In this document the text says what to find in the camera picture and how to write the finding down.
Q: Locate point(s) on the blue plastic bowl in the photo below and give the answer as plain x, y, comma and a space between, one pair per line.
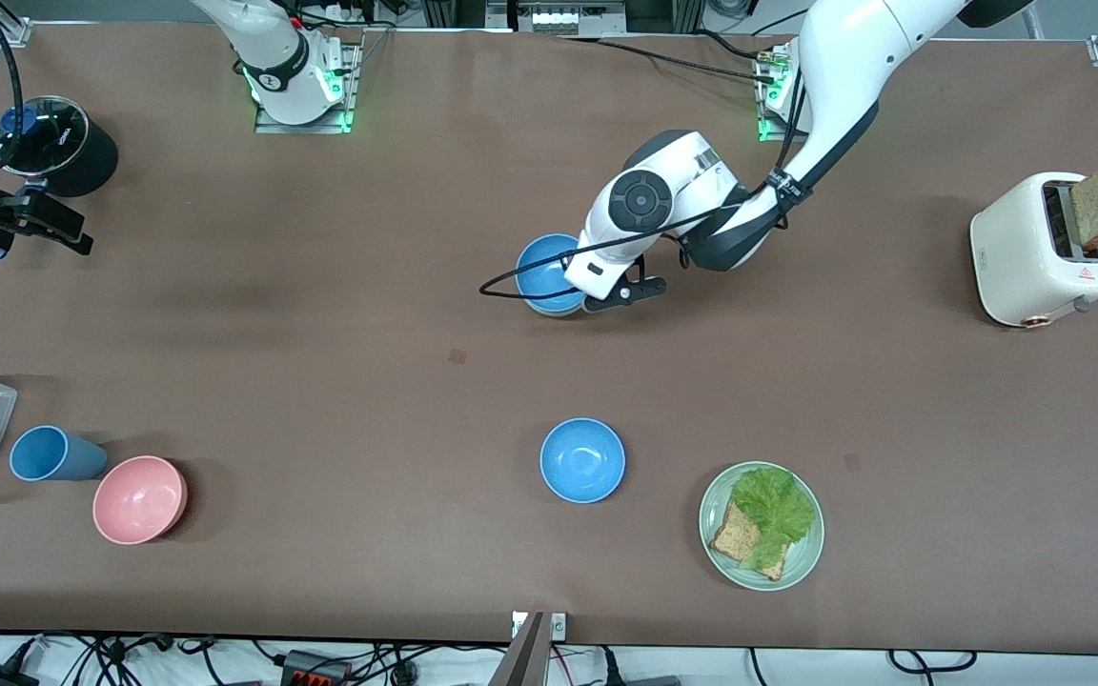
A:
544, 267
582, 460

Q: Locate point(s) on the black power adapter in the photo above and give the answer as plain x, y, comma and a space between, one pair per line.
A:
1, 676

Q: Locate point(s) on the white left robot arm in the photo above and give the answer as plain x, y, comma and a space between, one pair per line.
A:
844, 57

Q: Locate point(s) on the grey camera pole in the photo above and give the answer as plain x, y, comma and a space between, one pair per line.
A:
522, 657

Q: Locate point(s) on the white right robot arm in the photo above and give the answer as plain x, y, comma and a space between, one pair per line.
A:
273, 48

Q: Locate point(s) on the white power strip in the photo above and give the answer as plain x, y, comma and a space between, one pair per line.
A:
554, 17

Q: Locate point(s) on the black cylindrical pot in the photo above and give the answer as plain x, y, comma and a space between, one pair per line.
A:
91, 157

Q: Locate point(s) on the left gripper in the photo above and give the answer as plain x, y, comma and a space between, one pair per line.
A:
565, 262

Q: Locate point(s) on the blue plastic cup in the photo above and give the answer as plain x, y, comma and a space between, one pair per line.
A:
49, 454

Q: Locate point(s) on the white toaster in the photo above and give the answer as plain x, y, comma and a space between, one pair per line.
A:
1026, 257

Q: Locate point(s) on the green lettuce leaf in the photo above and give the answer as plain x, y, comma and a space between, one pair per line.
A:
778, 505

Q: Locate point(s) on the seeded bread slice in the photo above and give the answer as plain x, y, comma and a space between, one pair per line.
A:
735, 538

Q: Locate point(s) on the black red power strip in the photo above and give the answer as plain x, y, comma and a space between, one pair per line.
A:
315, 667

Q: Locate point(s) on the light green plate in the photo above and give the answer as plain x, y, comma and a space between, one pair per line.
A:
806, 562

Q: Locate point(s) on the small metal bracket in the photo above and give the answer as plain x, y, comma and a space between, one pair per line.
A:
559, 626

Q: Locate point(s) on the glass lid with blue knob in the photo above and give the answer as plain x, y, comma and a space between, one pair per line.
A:
44, 133

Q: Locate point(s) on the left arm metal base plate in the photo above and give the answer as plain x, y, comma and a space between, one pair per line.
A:
776, 95

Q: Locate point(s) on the pink plastic bowl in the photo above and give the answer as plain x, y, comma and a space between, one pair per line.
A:
139, 500

